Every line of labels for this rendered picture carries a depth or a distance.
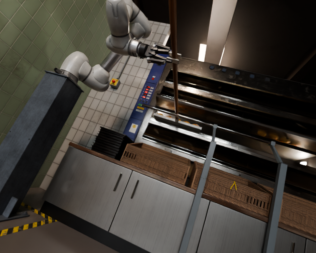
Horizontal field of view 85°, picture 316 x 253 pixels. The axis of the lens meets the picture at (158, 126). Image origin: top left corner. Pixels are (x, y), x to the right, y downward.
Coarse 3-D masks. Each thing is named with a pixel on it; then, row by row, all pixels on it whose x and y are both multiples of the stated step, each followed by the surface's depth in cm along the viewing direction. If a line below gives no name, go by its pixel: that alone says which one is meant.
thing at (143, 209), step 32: (64, 160) 143; (96, 160) 140; (64, 192) 135; (96, 192) 132; (128, 192) 129; (160, 192) 126; (192, 192) 123; (96, 224) 124; (128, 224) 122; (160, 224) 120; (224, 224) 115; (256, 224) 113
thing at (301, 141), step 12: (156, 96) 197; (168, 108) 210; (180, 108) 200; (192, 108) 191; (204, 108) 185; (216, 120) 194; (228, 120) 186; (240, 120) 178; (252, 132) 188; (264, 132) 180; (276, 132) 172; (288, 132) 167; (300, 144) 175; (312, 144) 168
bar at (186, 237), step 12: (156, 108) 167; (192, 120) 159; (240, 132) 150; (276, 156) 129; (204, 168) 123; (204, 180) 120; (276, 180) 117; (276, 192) 113; (192, 204) 119; (276, 204) 111; (192, 216) 114; (276, 216) 108; (192, 228) 112; (276, 228) 106; (180, 252) 108; (264, 252) 105
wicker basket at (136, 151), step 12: (132, 144) 155; (144, 144) 191; (132, 156) 169; (144, 156) 140; (156, 156) 140; (168, 156) 183; (180, 156) 183; (144, 168) 138; (156, 168) 137; (168, 168) 136; (180, 168) 135; (180, 180) 133
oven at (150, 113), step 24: (168, 72) 222; (216, 96) 204; (144, 120) 205; (312, 120) 182; (216, 144) 188; (240, 144) 230; (264, 144) 201; (288, 144) 186; (216, 168) 178; (288, 192) 164
